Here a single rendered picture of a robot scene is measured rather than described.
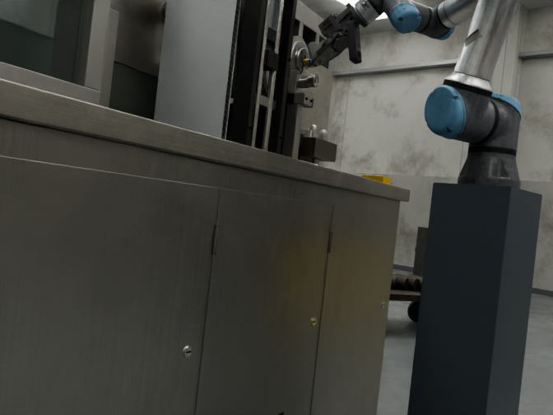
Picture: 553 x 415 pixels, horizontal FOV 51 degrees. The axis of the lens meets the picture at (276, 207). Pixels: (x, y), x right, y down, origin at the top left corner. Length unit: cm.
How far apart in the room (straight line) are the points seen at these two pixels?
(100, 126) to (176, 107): 81
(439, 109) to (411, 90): 901
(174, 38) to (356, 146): 929
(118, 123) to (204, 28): 82
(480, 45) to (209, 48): 67
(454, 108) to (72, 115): 90
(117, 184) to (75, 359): 25
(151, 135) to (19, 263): 26
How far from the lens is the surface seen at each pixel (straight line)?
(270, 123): 148
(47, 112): 77
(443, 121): 144
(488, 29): 146
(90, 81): 91
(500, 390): 156
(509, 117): 155
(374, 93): 1086
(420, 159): 1010
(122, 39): 174
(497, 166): 153
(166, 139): 92
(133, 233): 92
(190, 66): 163
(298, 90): 179
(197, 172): 103
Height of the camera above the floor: 79
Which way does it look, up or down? level
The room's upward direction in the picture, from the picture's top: 6 degrees clockwise
